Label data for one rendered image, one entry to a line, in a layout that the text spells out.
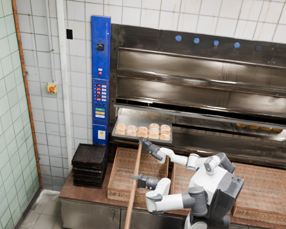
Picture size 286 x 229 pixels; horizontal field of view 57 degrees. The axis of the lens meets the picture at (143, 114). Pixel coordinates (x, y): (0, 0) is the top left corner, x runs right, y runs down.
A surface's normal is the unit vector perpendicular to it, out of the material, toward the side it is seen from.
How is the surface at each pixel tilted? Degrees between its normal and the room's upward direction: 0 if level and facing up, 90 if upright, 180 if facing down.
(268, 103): 70
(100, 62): 90
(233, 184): 0
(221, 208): 90
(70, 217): 90
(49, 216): 0
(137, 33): 90
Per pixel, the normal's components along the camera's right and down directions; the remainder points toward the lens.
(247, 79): -0.06, 0.18
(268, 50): -0.11, 0.50
